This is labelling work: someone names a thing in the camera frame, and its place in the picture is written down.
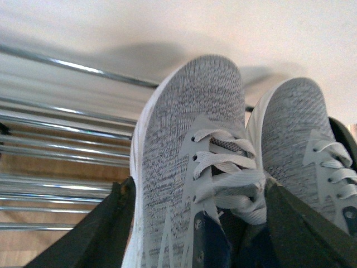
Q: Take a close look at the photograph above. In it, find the grey sneaker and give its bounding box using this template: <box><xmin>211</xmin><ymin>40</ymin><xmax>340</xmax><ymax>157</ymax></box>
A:
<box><xmin>122</xmin><ymin>55</ymin><xmax>266</xmax><ymax>267</ymax></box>
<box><xmin>247</xmin><ymin>78</ymin><xmax>356</xmax><ymax>237</ymax></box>

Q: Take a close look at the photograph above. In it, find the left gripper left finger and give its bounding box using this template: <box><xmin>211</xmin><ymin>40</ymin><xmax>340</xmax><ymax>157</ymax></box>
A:
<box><xmin>26</xmin><ymin>177</ymin><xmax>136</xmax><ymax>267</ymax></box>

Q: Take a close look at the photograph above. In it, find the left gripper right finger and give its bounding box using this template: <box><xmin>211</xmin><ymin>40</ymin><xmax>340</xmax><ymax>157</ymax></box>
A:
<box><xmin>237</xmin><ymin>178</ymin><xmax>356</xmax><ymax>267</ymax></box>

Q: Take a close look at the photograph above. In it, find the black metal shoe rack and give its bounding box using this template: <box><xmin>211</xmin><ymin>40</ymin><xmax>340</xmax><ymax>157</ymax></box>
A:
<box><xmin>0</xmin><ymin>44</ymin><xmax>357</xmax><ymax>232</ymax></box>

